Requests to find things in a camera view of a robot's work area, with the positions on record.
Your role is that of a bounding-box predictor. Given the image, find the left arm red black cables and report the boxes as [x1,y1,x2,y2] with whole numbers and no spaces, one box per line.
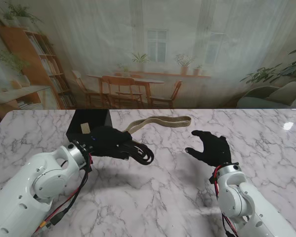
[33,153,93,233]

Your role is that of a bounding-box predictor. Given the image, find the printed room scene backdrop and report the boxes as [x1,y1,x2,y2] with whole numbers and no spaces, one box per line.
[0,0,296,111]

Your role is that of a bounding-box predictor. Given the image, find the right arm red black cables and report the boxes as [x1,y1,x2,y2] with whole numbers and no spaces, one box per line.
[213,165,237,237]

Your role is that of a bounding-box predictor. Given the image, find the black belt storage box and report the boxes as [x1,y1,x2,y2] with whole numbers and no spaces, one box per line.
[65,109,113,149]

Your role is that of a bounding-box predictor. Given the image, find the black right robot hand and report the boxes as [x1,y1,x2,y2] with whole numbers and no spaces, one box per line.
[184,130,232,167]

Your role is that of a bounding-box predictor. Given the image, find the arm red black cables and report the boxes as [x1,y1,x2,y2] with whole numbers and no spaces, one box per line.
[213,165,237,237]
[33,153,93,233]

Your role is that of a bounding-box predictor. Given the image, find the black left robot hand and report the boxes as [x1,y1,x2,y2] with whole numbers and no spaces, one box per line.
[87,126,133,161]

